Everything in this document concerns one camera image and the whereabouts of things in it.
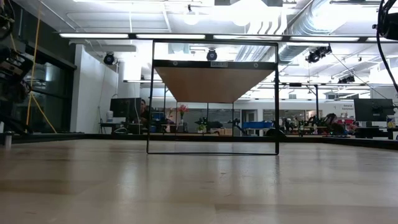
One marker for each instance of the black background robot arm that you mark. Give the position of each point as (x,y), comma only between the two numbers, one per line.
(320,121)
(211,124)
(237,124)

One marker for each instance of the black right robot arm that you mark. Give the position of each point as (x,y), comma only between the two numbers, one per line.
(390,25)

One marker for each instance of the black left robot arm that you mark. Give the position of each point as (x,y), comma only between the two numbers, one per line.
(14,77)

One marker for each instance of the white shelf label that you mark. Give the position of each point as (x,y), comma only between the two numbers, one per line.
(219,64)

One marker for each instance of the small green potted plant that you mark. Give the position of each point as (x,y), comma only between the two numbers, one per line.
(201,127)

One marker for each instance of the pink flower bouquet vase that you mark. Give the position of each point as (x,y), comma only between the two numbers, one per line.
(182,109)

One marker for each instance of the brown cardboard box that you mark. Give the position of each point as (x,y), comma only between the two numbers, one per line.
(223,131)

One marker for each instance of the person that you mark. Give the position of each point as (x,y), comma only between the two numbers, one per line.
(143,107)

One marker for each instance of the blue plastic bin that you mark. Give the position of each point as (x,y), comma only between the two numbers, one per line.
(257,125)

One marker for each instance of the black computer monitor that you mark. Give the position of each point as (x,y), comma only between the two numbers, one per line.
(373,109)
(124,107)

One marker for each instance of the white plastic jug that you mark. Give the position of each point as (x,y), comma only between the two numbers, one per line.
(109,116)

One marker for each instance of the dark office desk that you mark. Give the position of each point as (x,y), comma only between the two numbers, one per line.
(373,132)
(107,124)

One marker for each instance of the yellow and blue box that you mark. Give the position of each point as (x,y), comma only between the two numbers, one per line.
(390,122)

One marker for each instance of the black metal frame shelf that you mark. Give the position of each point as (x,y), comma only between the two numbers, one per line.
(211,84)

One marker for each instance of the black metal table frame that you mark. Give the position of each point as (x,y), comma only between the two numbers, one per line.
(93,137)

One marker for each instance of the black background station frame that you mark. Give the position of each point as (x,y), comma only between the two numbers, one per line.
(316,105)

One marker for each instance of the silver spiral ventilation duct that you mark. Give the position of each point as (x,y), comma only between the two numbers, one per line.
(298,28)

